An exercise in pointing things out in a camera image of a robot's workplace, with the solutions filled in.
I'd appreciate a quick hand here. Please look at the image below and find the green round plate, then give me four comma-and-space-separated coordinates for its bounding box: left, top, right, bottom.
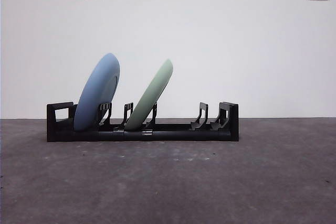
124, 58, 174, 131

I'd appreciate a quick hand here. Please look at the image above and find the blue round plate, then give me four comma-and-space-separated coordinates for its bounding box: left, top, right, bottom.
73, 52, 121, 132

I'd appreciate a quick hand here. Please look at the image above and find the black plastic plate rack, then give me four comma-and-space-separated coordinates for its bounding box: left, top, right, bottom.
46, 101, 240, 143

